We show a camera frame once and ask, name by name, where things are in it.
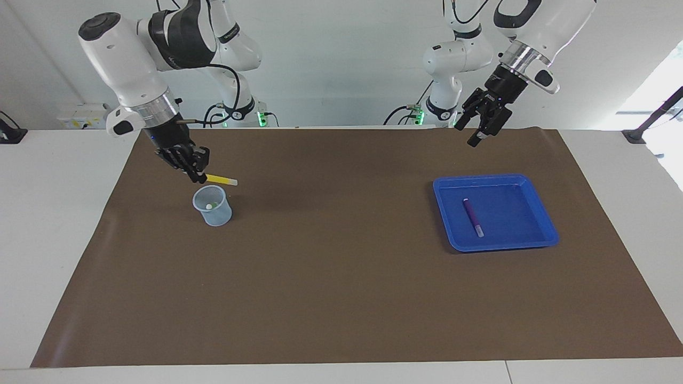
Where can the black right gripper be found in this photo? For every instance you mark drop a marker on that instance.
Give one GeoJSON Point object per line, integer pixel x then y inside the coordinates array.
{"type": "Point", "coordinates": [171, 136]}

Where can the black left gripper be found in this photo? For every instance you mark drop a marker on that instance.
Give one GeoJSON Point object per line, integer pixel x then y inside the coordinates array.
{"type": "Point", "coordinates": [501, 88]}

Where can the yellow pen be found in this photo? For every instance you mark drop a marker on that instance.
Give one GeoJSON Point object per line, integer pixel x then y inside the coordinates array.
{"type": "Point", "coordinates": [221, 180]}

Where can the purple pen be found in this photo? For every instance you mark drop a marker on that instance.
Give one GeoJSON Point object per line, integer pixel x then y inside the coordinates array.
{"type": "Point", "coordinates": [472, 216]}

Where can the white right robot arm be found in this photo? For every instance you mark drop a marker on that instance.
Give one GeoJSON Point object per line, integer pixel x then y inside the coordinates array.
{"type": "Point", "coordinates": [122, 58]}

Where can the blue plastic tray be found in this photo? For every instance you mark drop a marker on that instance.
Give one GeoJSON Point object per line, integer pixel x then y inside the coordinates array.
{"type": "Point", "coordinates": [512, 218]}

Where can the translucent plastic cup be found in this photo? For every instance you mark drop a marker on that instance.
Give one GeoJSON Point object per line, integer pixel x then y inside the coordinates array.
{"type": "Point", "coordinates": [216, 216]}

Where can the black stand with pole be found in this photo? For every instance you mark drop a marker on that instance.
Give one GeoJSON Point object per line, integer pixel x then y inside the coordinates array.
{"type": "Point", "coordinates": [637, 134]}

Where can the black table clamp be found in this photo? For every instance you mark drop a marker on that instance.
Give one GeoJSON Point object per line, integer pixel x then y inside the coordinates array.
{"type": "Point", "coordinates": [9, 133]}

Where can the brown table mat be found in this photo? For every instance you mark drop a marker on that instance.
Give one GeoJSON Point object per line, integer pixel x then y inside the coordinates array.
{"type": "Point", "coordinates": [331, 277]}

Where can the white wall socket box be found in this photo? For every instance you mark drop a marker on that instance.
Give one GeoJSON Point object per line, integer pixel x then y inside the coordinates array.
{"type": "Point", "coordinates": [80, 116]}

